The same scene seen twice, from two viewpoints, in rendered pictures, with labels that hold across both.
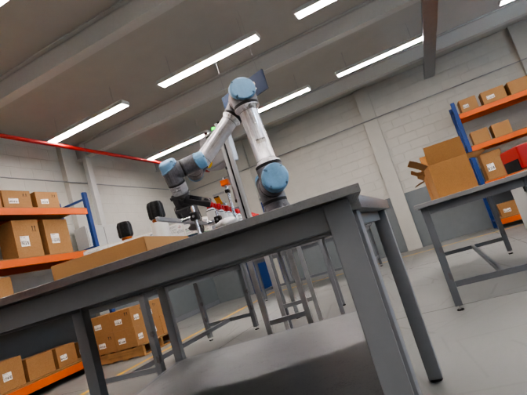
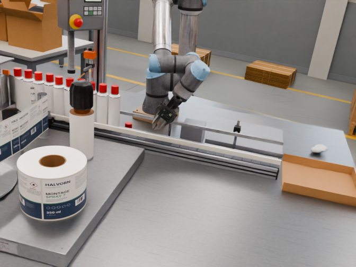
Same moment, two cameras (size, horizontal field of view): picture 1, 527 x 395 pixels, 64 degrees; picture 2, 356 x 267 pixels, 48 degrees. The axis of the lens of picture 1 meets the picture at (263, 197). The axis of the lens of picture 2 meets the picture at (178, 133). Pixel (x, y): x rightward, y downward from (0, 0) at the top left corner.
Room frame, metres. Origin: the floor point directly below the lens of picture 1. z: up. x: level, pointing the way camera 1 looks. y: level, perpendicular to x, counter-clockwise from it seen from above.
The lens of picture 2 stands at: (1.71, 1.86, 1.64)
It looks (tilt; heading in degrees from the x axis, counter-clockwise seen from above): 25 degrees down; 273
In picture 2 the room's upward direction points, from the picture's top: 7 degrees clockwise
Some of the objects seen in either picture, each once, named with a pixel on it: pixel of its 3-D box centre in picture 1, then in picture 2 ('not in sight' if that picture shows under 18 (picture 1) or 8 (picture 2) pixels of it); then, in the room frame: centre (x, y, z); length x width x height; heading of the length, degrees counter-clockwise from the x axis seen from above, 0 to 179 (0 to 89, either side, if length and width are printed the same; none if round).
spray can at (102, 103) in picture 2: not in sight; (102, 106); (2.12, 0.27, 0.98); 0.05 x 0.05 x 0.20
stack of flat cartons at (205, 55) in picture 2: not in sight; (185, 60); (1.99, -3.96, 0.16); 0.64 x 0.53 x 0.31; 165
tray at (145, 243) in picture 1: (128, 256); (319, 178); (1.17, 0.41, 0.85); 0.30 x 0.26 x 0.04; 171
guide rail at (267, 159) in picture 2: not in sight; (153, 136); (1.88, 0.34, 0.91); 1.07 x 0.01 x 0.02; 171
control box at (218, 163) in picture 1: (218, 149); (81, 6); (2.25, 0.16, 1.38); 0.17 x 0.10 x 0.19; 46
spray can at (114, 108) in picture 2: (214, 221); (114, 107); (2.07, 0.27, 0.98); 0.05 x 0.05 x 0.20
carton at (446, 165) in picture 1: (448, 169); (34, 23); (3.14, -1.38, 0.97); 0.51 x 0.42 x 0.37; 75
